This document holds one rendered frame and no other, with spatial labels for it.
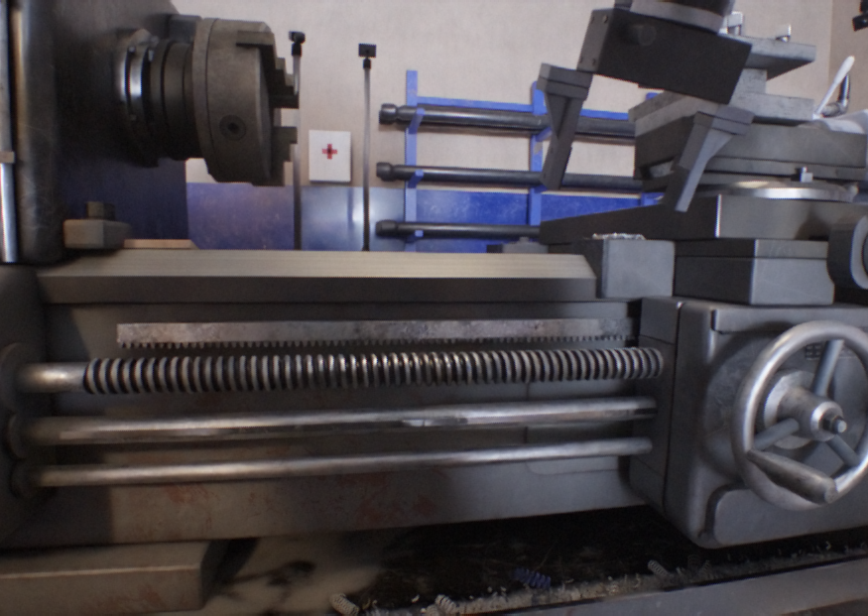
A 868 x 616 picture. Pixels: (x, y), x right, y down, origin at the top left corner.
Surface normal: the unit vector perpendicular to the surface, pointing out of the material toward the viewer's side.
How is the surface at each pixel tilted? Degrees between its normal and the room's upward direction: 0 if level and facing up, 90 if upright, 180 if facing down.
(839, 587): 90
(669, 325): 90
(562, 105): 114
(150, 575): 90
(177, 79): 86
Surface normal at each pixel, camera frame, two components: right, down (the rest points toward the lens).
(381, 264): 0.11, -0.74
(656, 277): 0.18, 0.11
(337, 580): 0.01, -0.99
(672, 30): 0.08, 0.50
